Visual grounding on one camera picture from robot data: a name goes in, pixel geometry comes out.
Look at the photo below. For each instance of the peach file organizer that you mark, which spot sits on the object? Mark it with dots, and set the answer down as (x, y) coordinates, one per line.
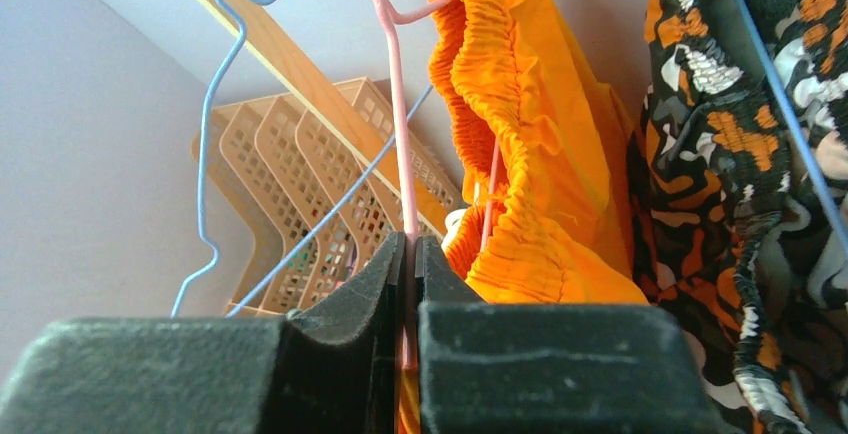
(316, 215)

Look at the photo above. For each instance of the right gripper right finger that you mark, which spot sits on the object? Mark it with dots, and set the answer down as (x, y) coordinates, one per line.
(549, 368)

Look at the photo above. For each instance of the orange camouflage shorts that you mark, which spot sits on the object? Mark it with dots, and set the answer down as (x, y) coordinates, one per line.
(731, 237)

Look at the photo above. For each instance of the blue wire hanger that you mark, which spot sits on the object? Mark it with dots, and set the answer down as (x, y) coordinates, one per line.
(374, 107)

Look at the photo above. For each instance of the pink wire hanger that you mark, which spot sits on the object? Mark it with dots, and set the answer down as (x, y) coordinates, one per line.
(389, 19)

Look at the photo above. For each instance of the blue hanger under camouflage shorts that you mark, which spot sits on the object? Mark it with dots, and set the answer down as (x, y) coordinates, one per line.
(815, 174)

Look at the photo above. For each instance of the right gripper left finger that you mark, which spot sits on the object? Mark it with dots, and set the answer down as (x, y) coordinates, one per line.
(329, 369)

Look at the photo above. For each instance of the wooden clothes rack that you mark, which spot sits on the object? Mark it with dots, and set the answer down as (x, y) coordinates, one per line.
(255, 29)

